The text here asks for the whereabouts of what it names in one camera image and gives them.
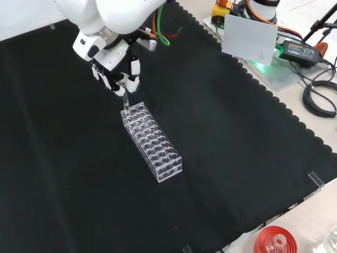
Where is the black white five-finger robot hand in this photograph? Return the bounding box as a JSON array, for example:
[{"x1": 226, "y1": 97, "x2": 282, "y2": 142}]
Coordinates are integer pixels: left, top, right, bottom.
[{"x1": 91, "y1": 39, "x2": 142, "y2": 98}]

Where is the clear glass test tube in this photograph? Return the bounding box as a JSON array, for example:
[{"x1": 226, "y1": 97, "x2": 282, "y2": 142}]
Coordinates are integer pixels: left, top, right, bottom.
[{"x1": 120, "y1": 81, "x2": 131, "y2": 116}]

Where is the clear acrylic test tube rack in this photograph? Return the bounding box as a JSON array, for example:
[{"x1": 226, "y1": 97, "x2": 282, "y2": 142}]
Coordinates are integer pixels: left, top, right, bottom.
[{"x1": 120, "y1": 101, "x2": 183, "y2": 183}]

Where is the yellow stop button box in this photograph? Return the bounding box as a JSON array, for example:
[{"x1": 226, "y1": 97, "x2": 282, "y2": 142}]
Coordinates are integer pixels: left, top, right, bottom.
[{"x1": 212, "y1": 0, "x2": 234, "y2": 24}]

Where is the pale grey board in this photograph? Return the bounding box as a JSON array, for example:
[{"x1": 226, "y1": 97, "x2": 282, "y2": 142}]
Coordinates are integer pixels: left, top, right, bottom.
[{"x1": 221, "y1": 13, "x2": 279, "y2": 66}]

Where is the black bench cloth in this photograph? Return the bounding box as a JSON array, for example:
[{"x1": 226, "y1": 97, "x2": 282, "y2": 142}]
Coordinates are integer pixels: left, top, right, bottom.
[{"x1": 0, "y1": 1, "x2": 337, "y2": 253}]

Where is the black power adapter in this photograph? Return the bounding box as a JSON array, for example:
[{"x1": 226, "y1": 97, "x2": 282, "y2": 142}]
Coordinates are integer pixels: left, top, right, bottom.
[{"x1": 278, "y1": 40, "x2": 325, "y2": 63}]

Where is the orange plastic piece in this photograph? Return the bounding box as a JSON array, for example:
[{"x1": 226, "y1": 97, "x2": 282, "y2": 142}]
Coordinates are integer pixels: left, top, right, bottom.
[{"x1": 314, "y1": 42, "x2": 329, "y2": 57}]

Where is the black tripod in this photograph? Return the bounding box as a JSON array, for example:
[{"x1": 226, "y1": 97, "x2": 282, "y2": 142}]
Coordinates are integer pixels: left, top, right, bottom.
[{"x1": 302, "y1": 4, "x2": 337, "y2": 43}]

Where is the red ribbed funnel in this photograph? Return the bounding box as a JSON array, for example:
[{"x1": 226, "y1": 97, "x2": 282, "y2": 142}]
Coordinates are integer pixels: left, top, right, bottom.
[{"x1": 254, "y1": 225, "x2": 299, "y2": 253}]

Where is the small clear glass flask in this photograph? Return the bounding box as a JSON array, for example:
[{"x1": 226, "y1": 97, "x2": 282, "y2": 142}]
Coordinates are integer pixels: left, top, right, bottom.
[{"x1": 265, "y1": 235, "x2": 286, "y2": 253}]

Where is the clear glass vessel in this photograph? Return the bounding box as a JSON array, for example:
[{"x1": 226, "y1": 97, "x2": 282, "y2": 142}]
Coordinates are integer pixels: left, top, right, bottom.
[{"x1": 322, "y1": 228, "x2": 337, "y2": 253}]

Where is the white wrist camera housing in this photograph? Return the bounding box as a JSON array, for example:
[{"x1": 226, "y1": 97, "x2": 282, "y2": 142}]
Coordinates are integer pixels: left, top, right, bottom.
[{"x1": 72, "y1": 32, "x2": 106, "y2": 63}]

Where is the orange cable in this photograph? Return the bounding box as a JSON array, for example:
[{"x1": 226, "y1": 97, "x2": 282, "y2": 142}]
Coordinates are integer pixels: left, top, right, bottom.
[{"x1": 141, "y1": 7, "x2": 159, "y2": 41}]

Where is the green cable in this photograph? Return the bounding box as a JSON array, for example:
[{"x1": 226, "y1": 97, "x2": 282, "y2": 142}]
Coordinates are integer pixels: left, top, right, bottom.
[{"x1": 157, "y1": 4, "x2": 171, "y2": 46}]

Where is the grey metal base plate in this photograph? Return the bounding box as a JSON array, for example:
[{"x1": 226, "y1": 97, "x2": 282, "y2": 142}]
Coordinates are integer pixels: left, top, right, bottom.
[{"x1": 202, "y1": 15, "x2": 313, "y2": 92}]

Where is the black adapter power cable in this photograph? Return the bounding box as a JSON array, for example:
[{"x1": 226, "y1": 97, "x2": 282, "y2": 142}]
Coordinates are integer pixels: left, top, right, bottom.
[{"x1": 288, "y1": 58, "x2": 337, "y2": 88}]

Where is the coiled black cable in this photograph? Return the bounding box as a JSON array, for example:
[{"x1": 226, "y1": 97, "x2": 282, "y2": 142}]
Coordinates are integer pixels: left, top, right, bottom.
[{"x1": 302, "y1": 80, "x2": 337, "y2": 118}]

